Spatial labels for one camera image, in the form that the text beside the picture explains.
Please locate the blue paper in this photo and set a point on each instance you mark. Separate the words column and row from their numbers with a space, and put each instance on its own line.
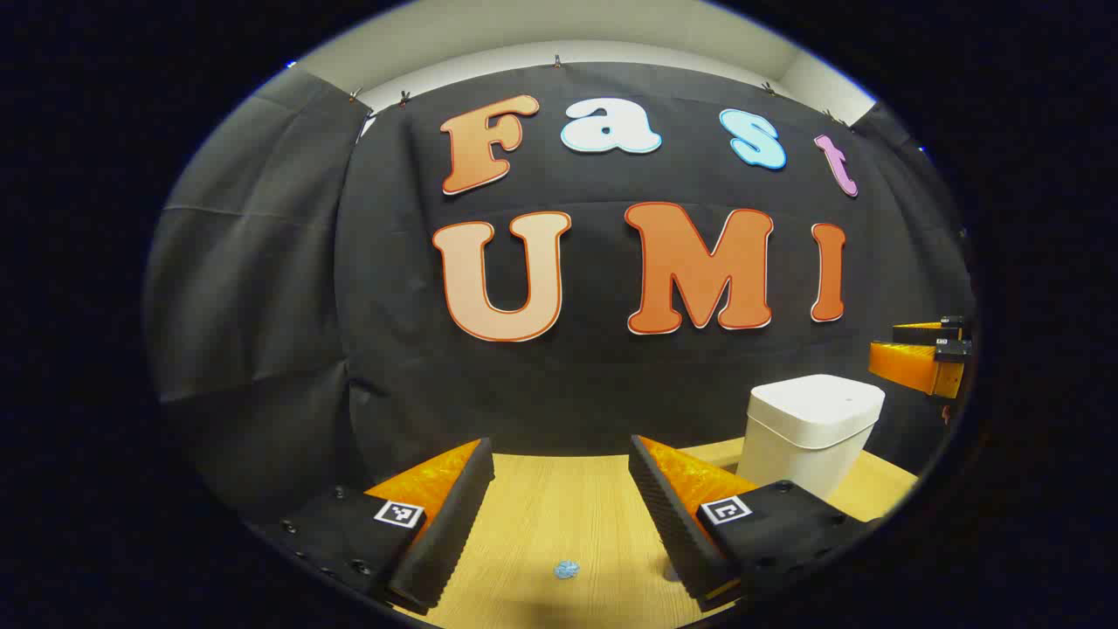
column 567, row 570

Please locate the wooden desktop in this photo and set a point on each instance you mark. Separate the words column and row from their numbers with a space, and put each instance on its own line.
column 559, row 515

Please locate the white garbage bin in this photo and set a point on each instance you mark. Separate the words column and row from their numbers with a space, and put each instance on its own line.
column 808, row 437

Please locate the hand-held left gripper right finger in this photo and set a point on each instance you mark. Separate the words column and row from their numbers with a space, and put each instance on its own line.
column 668, row 524

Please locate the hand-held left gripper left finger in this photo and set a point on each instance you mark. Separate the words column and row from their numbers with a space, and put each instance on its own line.
column 454, row 524

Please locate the black backdrop cloth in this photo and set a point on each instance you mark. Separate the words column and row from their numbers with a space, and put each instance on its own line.
column 559, row 384

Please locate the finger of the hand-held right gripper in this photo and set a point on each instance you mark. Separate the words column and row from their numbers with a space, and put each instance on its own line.
column 908, row 367
column 917, row 334

